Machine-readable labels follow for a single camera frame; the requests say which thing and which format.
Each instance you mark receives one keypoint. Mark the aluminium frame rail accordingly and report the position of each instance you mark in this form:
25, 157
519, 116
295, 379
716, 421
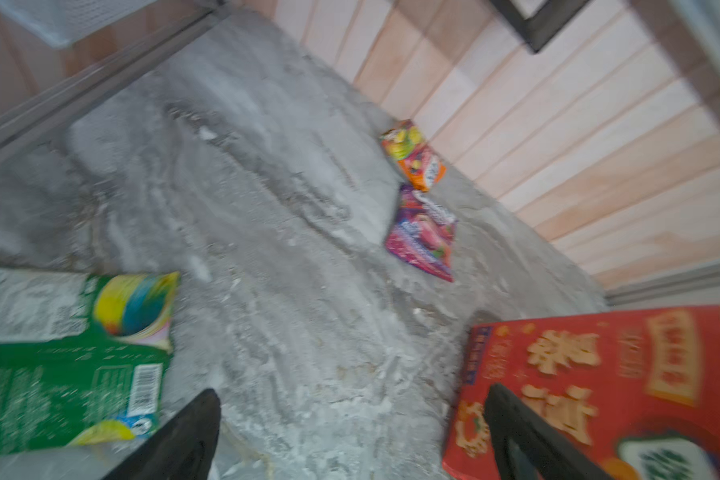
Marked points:
32, 122

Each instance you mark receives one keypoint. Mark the black mesh basket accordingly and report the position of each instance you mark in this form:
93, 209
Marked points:
537, 30

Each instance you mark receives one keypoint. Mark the purple Fox's berries candy bag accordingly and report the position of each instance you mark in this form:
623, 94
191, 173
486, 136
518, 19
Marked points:
422, 233

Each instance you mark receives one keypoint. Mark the red paper gift bag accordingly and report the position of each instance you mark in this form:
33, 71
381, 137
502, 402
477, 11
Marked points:
637, 392

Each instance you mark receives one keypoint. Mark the orange Fox's fruits candy bag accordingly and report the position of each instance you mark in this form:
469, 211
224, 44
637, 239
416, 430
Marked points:
410, 150

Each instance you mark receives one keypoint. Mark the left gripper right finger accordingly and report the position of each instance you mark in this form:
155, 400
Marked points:
525, 446

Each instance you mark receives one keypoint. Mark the green lime snack packet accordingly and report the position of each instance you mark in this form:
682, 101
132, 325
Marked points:
82, 356

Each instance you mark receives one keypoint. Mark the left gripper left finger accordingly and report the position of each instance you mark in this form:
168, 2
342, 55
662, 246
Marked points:
183, 448

